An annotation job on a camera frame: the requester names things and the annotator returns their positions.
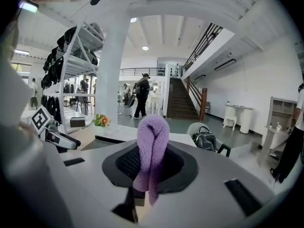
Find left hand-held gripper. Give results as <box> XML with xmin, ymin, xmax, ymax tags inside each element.
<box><xmin>30</xmin><ymin>105</ymin><xmax>81</xmax><ymax>153</ymax></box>

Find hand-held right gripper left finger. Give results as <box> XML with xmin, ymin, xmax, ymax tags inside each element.
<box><xmin>45</xmin><ymin>139</ymin><xmax>141</xmax><ymax>228</ymax></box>

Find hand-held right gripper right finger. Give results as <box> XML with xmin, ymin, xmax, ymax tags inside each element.
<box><xmin>133</xmin><ymin>140</ymin><xmax>277</xmax><ymax>228</ymax></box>

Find black tray box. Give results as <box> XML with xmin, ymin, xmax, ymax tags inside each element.
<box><xmin>80</xmin><ymin>134</ymin><xmax>133</xmax><ymax>152</ymax></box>

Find purple cloth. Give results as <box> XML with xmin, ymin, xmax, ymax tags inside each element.
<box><xmin>132</xmin><ymin>114</ymin><xmax>171</xmax><ymax>206</ymax></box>

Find person's left forearm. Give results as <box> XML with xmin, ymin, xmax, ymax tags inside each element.
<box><xmin>18</xmin><ymin>120</ymin><xmax>41</xmax><ymax>137</ymax></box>

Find potted orange flowers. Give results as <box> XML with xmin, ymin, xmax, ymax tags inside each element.
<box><xmin>92</xmin><ymin>114</ymin><xmax>111</xmax><ymax>128</ymax></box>

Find white metal shelf rack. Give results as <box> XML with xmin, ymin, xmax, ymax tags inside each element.
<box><xmin>40</xmin><ymin>22</ymin><xmax>105</xmax><ymax>135</ymax></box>

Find black handbag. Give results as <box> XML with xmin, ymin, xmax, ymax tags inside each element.
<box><xmin>191</xmin><ymin>126</ymin><xmax>217</xmax><ymax>152</ymax></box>

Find person's cream knit top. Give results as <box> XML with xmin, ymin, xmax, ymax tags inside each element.
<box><xmin>0</xmin><ymin>13</ymin><xmax>34</xmax><ymax>130</ymax></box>

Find group of black bags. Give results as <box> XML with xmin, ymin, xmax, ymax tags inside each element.
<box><xmin>40</xmin><ymin>22</ymin><xmax>100</xmax><ymax>126</ymax></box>

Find grey chair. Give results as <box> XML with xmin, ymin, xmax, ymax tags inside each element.
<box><xmin>187</xmin><ymin>122</ymin><xmax>232</xmax><ymax>158</ymax></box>

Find white ornate side table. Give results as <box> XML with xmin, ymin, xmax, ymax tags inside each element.
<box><xmin>146</xmin><ymin>79</ymin><xmax>165</xmax><ymax>116</ymax></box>

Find grey desk with shelf unit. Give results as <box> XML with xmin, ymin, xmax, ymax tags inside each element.
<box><xmin>256</xmin><ymin>96</ymin><xmax>300</xmax><ymax>169</ymax></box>

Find white ornate dressing table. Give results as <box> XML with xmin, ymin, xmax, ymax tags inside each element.
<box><xmin>222</xmin><ymin>103</ymin><xmax>255</xmax><ymax>134</ymax></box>

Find dark wooden staircase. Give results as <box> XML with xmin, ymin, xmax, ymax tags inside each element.
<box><xmin>166</xmin><ymin>76</ymin><xmax>209</xmax><ymax>121</ymax></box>

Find black balcony railing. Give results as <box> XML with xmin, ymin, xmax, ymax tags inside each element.
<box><xmin>119</xmin><ymin>66</ymin><xmax>166</xmax><ymax>77</ymax></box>

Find long ceiling tube light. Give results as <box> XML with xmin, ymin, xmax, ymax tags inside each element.
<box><xmin>18</xmin><ymin>0</ymin><xmax>39</xmax><ymax>13</ymax></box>

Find black linear pendant lamp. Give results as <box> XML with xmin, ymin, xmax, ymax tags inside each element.
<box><xmin>213</xmin><ymin>58</ymin><xmax>237</xmax><ymax>72</ymax></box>

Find black stair railing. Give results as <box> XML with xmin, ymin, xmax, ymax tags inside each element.
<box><xmin>181</xmin><ymin>22</ymin><xmax>223</xmax><ymax>76</ymax></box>

